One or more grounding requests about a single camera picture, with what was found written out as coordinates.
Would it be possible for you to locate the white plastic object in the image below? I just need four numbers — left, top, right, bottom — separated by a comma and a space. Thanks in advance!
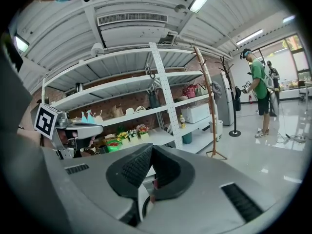
94, 110, 104, 125

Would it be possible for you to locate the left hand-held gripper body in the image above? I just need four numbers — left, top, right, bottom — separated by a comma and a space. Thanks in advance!
33, 102, 104, 160

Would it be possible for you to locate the white bin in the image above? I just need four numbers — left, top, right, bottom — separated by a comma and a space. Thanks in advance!
209, 120, 224, 141

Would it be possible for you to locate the green snack packet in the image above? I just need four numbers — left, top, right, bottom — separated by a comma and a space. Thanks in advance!
105, 139, 124, 154

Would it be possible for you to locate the person's light grey shirt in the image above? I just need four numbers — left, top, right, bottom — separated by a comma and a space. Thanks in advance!
0, 40, 74, 234

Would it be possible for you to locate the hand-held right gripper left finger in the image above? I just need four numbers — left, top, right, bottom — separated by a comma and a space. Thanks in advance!
106, 142, 154, 227

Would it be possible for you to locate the white table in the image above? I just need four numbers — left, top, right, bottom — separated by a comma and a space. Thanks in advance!
279, 80, 312, 101

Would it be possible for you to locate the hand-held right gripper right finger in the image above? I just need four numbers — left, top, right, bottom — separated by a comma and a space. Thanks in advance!
152, 144, 196, 201

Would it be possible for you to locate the grey refrigerator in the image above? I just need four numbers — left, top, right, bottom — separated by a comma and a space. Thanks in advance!
211, 72, 235, 127

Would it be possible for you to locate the black hanging bag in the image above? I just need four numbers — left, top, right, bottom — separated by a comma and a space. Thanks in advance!
234, 86, 243, 112

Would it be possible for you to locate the person's left forearm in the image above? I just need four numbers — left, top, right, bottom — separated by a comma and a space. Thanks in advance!
17, 126, 43, 148

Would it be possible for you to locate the black coat rack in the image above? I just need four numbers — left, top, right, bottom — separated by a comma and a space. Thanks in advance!
217, 55, 242, 138

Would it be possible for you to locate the black jug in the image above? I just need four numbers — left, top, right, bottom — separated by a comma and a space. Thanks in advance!
148, 89, 161, 109

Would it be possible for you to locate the black chest strap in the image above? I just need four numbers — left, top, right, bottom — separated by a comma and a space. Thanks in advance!
1, 32, 24, 73

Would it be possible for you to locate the brown paper bag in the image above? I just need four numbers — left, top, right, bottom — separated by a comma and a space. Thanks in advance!
111, 105, 124, 118

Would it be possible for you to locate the pale green handbag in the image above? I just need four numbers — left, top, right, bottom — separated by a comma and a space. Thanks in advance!
195, 83, 209, 98

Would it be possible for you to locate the teal bucket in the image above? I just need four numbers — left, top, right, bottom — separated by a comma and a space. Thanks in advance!
182, 132, 194, 145

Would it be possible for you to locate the white round spotlight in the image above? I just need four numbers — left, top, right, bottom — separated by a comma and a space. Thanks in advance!
90, 42, 105, 58

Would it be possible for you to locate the grey hat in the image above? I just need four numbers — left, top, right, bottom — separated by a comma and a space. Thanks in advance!
211, 80, 223, 102

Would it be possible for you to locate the white microwave oven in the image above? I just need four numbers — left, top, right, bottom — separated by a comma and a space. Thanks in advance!
180, 103, 212, 124

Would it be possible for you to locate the white metal shelving unit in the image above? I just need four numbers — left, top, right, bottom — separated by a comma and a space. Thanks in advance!
41, 41, 221, 156

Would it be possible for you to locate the white and blue flower pot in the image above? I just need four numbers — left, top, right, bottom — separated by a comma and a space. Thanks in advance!
127, 129, 140, 142

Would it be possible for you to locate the black framed window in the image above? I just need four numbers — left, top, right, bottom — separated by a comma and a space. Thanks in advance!
253, 34, 308, 93

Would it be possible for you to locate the white power strip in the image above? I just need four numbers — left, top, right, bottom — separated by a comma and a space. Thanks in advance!
285, 133, 307, 144

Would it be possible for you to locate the wooden coat rack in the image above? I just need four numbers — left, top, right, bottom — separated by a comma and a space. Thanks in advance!
193, 46, 228, 160

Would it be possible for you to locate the pink polka dot handbag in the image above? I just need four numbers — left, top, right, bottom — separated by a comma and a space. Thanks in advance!
182, 84, 197, 99

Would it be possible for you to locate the white ceiling air conditioner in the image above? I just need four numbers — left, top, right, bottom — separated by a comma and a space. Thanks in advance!
97, 5, 178, 49

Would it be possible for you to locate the black metal hook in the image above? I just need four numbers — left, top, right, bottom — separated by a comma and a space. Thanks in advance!
146, 66, 157, 80

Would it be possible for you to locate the red flower pot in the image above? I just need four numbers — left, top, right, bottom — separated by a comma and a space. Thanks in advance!
136, 124, 150, 141

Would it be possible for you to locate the sunflower pot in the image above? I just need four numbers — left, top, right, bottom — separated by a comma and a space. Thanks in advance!
116, 131, 130, 145

